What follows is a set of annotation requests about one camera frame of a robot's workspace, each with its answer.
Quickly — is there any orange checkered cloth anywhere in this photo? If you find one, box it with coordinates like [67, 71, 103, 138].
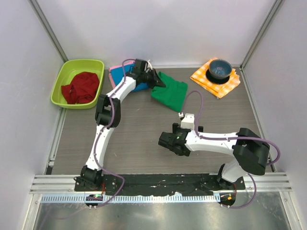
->
[190, 58, 240, 99]

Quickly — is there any perforated metal rail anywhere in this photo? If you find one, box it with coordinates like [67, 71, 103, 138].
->
[41, 193, 220, 205]

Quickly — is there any green t shirt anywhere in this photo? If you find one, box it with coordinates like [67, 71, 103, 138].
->
[151, 72, 188, 113]

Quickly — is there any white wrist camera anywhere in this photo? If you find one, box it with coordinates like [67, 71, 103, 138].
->
[145, 60, 153, 72]
[178, 112, 195, 130]

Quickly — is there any blue t shirt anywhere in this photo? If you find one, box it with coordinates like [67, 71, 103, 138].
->
[109, 61, 149, 92]

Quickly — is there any black saucer plate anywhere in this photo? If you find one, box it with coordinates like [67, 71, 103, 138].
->
[206, 67, 232, 84]

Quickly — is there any red t shirt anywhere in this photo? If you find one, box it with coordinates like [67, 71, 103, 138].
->
[61, 72, 100, 104]

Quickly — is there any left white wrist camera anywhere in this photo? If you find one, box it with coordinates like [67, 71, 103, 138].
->
[145, 60, 153, 72]

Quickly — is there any dark blue ceramic bowl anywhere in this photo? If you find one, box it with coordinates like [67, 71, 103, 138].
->
[209, 59, 232, 80]

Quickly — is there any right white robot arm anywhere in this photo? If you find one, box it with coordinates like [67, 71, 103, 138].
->
[158, 123, 270, 191]

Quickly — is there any pink t shirt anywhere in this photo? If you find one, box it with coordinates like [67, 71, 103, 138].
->
[109, 60, 134, 89]

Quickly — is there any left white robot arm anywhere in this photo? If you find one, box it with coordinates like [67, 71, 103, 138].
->
[74, 59, 165, 192]

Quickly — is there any lime green plastic basin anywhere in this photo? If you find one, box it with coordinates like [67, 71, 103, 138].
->
[50, 59, 105, 109]

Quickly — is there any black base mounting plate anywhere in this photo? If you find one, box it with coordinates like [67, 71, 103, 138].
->
[74, 173, 246, 196]

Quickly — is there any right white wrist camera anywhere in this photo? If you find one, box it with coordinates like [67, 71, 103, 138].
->
[178, 112, 195, 130]

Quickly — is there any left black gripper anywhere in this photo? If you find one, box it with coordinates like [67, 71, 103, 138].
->
[141, 69, 165, 89]

